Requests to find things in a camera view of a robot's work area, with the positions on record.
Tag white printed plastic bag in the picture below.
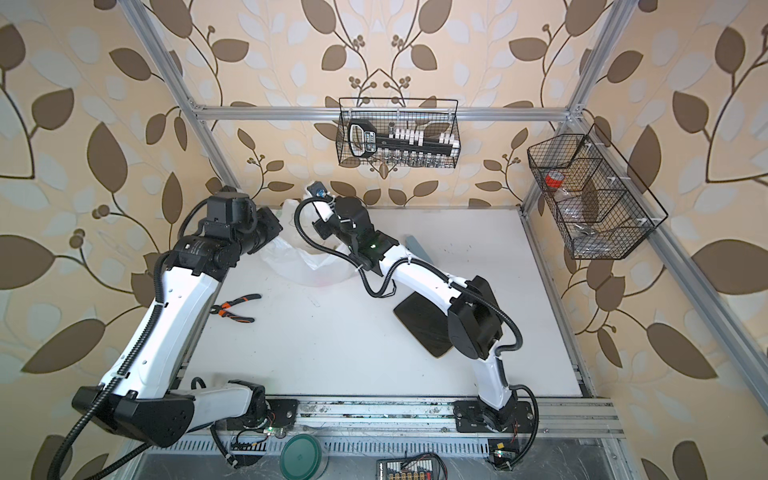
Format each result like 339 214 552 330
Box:
259 199 355 287

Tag black tray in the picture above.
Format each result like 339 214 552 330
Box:
393 292 453 358

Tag terminal block with wires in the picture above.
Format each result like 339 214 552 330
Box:
375 452 448 480

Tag right wall wire basket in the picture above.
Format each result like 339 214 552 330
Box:
527 125 668 260

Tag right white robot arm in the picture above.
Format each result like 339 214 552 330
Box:
293 191 538 433

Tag orange black pliers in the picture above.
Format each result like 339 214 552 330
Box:
209 293 263 325

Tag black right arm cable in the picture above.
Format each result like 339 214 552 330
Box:
293 197 397 299

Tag red capped clear bottle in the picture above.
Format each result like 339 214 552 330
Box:
544 170 589 231

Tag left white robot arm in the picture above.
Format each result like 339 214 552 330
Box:
47 191 282 479

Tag green round lid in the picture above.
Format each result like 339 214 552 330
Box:
279 434 329 480

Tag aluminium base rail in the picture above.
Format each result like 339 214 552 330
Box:
272 395 626 439

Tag wall wire basket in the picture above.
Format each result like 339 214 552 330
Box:
335 96 461 169
527 125 668 260

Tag black tool set in basket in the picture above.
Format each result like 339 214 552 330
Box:
345 119 461 160

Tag back wall wire basket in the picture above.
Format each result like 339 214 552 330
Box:
335 96 461 169

